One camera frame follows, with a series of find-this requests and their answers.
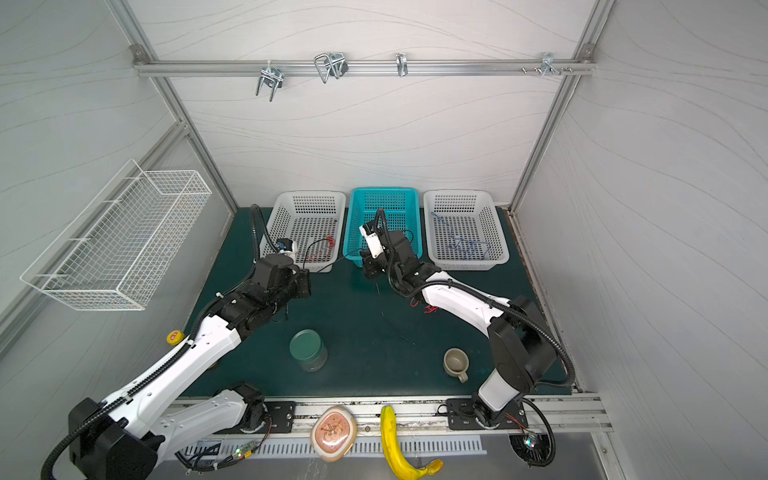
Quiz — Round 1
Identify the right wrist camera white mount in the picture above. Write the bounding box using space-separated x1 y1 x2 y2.
359 223 384 259

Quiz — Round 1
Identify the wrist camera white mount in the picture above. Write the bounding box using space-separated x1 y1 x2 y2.
359 223 384 259
275 238 296 261

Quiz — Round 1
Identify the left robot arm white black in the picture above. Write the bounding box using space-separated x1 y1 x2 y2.
40 237 310 479

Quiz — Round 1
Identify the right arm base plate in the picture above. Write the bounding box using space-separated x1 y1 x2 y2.
436 398 528 431

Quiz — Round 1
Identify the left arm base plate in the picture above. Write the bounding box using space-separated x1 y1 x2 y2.
265 401 297 434

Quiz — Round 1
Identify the yellow banana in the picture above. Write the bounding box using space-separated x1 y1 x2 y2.
380 405 444 480

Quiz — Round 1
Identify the beige ceramic mug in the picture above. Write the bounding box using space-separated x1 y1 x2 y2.
442 348 470 383

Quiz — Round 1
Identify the metal clamp hook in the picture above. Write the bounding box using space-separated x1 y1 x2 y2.
255 66 284 102
520 52 572 77
395 52 408 77
313 52 349 84

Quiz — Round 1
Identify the green cylindrical container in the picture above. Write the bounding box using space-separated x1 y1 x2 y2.
289 329 328 372

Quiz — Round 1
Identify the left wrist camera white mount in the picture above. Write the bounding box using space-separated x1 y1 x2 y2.
275 238 296 261

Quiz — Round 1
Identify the teal plastic basket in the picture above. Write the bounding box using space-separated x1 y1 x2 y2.
343 187 423 268

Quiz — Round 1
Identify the blue cable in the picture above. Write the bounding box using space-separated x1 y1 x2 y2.
429 211 493 259

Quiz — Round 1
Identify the white plastic basket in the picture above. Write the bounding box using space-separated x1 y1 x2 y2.
423 190 509 271
266 190 347 273

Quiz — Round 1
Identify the pink round toy dish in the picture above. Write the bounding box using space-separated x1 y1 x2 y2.
310 405 358 463

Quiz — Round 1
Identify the right white plastic basket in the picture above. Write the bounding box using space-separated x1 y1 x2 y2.
423 190 509 271

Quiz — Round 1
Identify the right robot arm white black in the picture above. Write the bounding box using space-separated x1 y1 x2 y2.
359 209 576 429

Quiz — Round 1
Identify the white wire wall basket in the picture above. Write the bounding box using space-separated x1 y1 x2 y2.
20 160 211 311

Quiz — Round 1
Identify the left white plastic basket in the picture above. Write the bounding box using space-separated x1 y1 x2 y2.
266 190 347 273

